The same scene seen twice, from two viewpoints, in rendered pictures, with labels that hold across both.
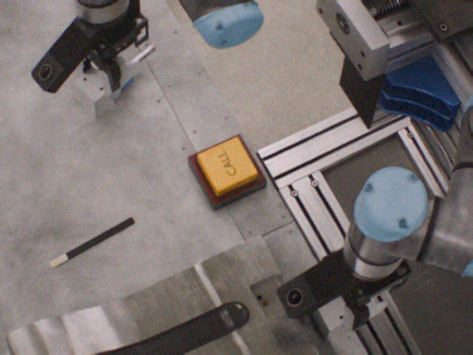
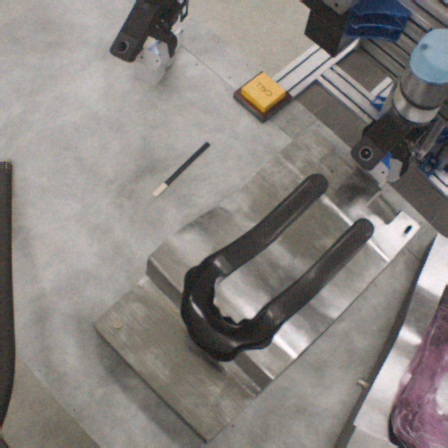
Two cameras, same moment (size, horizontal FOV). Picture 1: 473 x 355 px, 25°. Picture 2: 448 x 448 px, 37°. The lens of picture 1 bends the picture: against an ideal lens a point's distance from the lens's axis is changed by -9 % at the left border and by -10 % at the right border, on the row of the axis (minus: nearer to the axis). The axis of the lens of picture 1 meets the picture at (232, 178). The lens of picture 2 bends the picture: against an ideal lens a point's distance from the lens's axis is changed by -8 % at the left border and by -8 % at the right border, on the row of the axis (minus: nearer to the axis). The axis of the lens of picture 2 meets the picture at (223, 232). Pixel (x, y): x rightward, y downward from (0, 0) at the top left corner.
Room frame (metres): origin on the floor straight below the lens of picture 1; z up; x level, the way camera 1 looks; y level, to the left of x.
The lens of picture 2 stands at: (-0.03, 0.32, 1.94)
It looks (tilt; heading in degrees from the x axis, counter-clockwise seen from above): 68 degrees down; 338
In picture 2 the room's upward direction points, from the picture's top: 10 degrees clockwise
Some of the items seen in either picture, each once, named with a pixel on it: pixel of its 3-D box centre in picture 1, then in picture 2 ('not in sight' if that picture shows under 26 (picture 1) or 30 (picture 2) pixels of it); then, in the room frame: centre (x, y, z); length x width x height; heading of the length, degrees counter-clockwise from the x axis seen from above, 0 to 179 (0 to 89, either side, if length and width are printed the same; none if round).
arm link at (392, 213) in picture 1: (390, 216); (435, 69); (0.46, -0.17, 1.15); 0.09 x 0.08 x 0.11; 76
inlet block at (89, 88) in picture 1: (119, 73); (163, 50); (0.78, 0.17, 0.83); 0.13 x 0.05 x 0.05; 137
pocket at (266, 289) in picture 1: (273, 300); (336, 168); (0.45, -0.06, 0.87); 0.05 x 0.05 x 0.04; 31
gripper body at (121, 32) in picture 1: (107, 22); (159, 4); (0.77, 0.18, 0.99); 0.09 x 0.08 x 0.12; 137
